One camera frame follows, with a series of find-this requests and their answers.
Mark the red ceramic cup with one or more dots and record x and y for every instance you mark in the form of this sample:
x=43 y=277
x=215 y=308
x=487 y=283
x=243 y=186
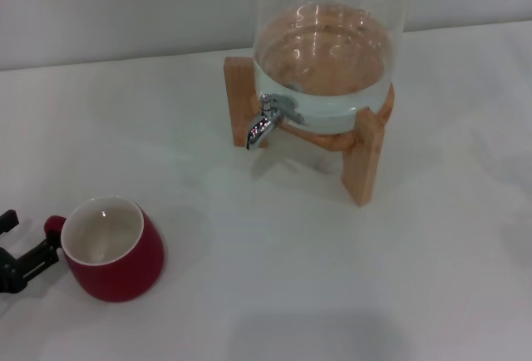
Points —
x=120 y=261

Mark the chrome faucet tap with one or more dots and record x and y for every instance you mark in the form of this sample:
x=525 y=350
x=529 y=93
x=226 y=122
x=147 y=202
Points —
x=262 y=126

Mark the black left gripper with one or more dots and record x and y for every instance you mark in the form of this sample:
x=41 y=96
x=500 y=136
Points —
x=12 y=271

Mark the wooden dispenser stand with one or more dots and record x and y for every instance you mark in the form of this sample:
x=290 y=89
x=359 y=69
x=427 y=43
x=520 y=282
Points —
x=365 y=161

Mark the glass water dispenser jar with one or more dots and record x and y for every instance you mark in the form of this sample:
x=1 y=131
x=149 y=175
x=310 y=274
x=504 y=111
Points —
x=328 y=65

